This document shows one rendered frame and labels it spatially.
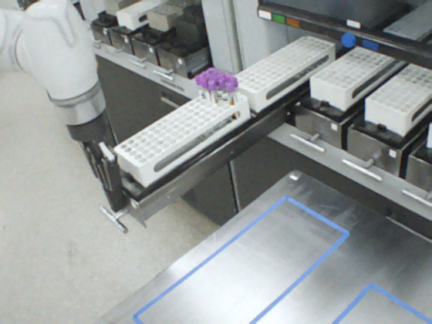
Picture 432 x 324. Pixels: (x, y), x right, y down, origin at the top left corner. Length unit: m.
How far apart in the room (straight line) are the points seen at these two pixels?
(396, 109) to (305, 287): 0.45
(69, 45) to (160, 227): 1.37
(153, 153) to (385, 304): 0.52
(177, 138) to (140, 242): 1.07
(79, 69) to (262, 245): 0.41
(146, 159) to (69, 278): 1.13
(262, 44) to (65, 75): 0.62
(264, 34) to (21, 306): 1.39
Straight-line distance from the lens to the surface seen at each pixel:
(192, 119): 1.02
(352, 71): 1.14
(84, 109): 0.83
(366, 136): 1.03
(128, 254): 1.98
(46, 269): 2.08
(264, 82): 1.11
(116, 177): 0.91
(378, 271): 0.76
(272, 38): 1.26
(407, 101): 1.04
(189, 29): 1.47
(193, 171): 1.00
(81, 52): 0.79
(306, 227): 0.82
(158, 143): 0.99
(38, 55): 0.79
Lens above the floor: 1.42
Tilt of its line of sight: 39 degrees down
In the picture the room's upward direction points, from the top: 12 degrees counter-clockwise
